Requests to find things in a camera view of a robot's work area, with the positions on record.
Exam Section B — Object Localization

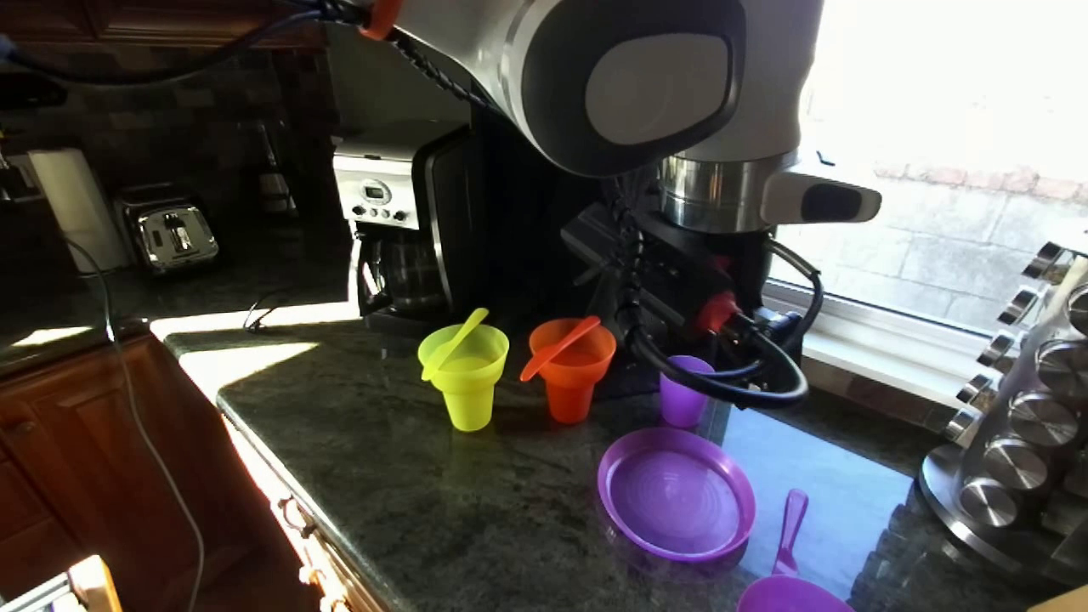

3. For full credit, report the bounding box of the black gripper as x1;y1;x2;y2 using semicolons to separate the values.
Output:
627;219;778;350

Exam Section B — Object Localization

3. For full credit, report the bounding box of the purple plastic cup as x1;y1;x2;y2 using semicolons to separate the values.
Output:
656;350;721;430

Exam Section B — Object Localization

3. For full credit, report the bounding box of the glass coffee carafe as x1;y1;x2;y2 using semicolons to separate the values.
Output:
358;232;453;324

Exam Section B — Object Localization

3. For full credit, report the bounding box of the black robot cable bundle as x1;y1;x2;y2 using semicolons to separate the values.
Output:
0;0;827;406

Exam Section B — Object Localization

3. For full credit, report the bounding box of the yellow-green plastic knife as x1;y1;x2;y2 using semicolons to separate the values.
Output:
419;302;492;385

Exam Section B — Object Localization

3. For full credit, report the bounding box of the silver coffee maker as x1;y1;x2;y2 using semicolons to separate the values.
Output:
330;131;482;329

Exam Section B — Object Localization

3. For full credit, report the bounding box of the yellow-green plastic cup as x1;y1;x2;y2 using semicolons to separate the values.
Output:
439;376;502;439

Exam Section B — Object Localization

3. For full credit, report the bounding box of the purple plastic knife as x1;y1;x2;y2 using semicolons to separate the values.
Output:
773;485;815;578

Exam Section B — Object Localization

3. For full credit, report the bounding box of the orange strap on arm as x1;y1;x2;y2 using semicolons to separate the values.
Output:
358;0;408;45

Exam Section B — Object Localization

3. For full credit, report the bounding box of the purple plastic plate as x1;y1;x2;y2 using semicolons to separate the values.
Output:
596;425;763;568

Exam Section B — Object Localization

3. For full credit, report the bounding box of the silver spice rack carousel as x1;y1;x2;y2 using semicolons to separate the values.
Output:
916;239;1088;583

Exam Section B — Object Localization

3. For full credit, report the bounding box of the thin white cord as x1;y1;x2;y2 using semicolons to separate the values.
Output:
65;241;211;612

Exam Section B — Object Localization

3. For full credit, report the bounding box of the white paper towel roll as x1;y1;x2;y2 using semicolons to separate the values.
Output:
24;141;135;274

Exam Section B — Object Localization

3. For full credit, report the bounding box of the wooden cabinet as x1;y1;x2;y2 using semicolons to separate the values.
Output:
0;329;334;612

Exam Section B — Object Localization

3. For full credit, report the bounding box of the purple plastic bowl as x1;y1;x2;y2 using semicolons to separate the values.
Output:
731;568;857;612

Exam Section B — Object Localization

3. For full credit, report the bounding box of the orange plastic knife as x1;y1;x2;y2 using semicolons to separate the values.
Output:
518;311;605;385

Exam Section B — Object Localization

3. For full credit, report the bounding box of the orange plastic cup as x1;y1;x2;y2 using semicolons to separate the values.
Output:
542;376;602;429

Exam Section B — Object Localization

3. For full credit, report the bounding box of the silver toaster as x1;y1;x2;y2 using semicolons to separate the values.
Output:
115;190;226;278

